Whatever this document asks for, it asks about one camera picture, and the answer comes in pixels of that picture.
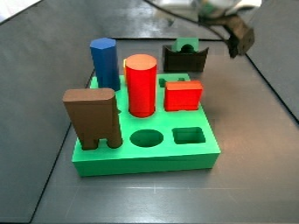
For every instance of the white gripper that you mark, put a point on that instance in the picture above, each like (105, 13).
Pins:
(242, 36)

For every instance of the green arch block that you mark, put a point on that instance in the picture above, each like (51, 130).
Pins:
(186, 45)

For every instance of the black curved fixture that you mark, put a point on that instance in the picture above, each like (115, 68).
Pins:
(183, 61)

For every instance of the brown arch-foot block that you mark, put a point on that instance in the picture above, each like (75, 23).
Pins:
(93, 110)

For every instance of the red square block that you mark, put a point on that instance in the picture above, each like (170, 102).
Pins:
(182, 95)

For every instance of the red cylinder block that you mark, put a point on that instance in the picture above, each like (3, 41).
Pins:
(141, 80)

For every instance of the yellow house-shaped block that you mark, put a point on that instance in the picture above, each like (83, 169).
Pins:
(125, 69)

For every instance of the blue hexagonal prism block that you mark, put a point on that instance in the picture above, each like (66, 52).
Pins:
(105, 56)

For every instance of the green shape sorter base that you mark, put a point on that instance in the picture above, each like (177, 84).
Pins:
(170, 141)

